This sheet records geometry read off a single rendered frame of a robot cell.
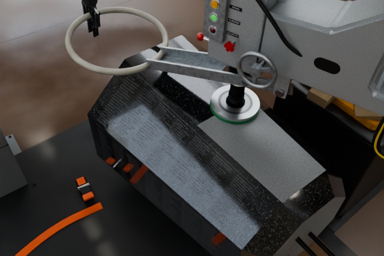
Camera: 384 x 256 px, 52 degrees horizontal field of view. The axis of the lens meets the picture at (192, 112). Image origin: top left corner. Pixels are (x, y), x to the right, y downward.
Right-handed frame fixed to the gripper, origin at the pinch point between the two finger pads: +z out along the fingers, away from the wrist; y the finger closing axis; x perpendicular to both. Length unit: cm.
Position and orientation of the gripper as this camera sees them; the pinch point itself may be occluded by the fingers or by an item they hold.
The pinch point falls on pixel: (92, 28)
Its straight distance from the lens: 217.3
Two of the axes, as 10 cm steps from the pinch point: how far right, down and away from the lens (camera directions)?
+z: -1.0, 6.4, 7.6
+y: 6.8, 6.1, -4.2
